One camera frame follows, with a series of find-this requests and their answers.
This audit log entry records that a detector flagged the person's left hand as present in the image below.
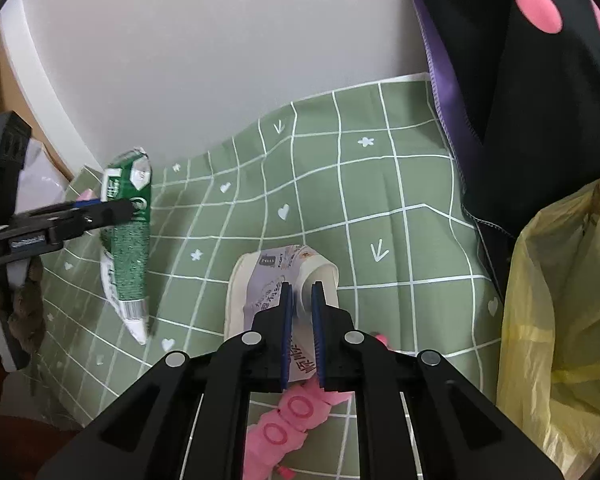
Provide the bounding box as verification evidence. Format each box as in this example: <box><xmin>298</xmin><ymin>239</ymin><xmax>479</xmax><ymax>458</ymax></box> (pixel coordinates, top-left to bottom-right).
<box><xmin>0</xmin><ymin>259</ymin><xmax>47</xmax><ymax>357</ymax></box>

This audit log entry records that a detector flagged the green checked tablecloth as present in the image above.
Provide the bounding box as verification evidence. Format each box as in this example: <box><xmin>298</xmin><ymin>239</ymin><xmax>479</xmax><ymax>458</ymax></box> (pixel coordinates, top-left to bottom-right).
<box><xmin>27</xmin><ymin>72</ymin><xmax>506</xmax><ymax>480</ymax></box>

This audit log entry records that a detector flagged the brown wooden board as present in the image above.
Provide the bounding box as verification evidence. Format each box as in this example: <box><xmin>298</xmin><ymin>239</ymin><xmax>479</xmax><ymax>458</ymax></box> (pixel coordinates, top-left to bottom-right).
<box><xmin>0</xmin><ymin>25</ymin><xmax>76</xmax><ymax>181</ymax></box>

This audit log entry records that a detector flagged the white milk carton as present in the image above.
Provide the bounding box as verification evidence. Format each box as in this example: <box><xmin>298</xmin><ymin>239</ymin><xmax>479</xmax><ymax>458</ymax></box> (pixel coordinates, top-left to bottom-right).
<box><xmin>223</xmin><ymin>244</ymin><xmax>340</xmax><ymax>386</ymax></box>

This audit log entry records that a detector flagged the pink caterpillar toy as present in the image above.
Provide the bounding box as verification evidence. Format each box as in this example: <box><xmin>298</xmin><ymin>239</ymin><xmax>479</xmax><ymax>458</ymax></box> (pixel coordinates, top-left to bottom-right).
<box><xmin>244</xmin><ymin>331</ymin><xmax>388</xmax><ymax>480</ymax></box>

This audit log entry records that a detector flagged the white plastic bag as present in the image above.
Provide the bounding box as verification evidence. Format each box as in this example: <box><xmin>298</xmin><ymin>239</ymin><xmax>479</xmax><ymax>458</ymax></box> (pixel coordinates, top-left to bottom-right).
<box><xmin>17</xmin><ymin>139</ymin><xmax>76</xmax><ymax>203</ymax></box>

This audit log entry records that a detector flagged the yellow plastic trash bag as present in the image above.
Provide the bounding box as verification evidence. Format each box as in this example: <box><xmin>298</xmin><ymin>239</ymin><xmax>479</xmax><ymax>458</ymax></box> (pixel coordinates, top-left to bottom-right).
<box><xmin>496</xmin><ymin>164</ymin><xmax>600</xmax><ymax>472</ymax></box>

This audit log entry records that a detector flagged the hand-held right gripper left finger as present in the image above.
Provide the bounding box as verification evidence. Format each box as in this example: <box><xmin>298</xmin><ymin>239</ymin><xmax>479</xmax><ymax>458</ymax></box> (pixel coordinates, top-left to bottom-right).
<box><xmin>45</xmin><ymin>281</ymin><xmax>295</xmax><ymax>480</ymax></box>

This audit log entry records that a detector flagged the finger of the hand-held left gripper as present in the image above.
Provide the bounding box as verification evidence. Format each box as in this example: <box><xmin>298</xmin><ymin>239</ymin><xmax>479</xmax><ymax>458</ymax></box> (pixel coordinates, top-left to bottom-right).
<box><xmin>44</xmin><ymin>198</ymin><xmax>142</xmax><ymax>243</ymax></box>
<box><xmin>10</xmin><ymin>201</ymin><xmax>103</xmax><ymax>225</ymax></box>

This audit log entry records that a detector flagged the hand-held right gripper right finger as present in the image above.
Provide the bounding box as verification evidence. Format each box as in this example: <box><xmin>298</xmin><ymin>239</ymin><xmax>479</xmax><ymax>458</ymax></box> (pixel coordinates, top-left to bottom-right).
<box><xmin>311</xmin><ymin>280</ymin><xmax>566</xmax><ymax>480</ymax></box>

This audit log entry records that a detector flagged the black Hello Kitty pillow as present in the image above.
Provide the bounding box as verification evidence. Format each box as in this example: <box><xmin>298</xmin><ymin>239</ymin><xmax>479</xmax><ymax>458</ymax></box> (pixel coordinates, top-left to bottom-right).
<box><xmin>409</xmin><ymin>0</ymin><xmax>600</xmax><ymax>241</ymax></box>

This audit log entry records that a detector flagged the green snack wrapper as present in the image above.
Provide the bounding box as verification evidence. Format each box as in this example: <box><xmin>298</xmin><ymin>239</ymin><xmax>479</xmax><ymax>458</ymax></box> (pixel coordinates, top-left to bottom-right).
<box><xmin>100</xmin><ymin>146</ymin><xmax>153</xmax><ymax>346</ymax></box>

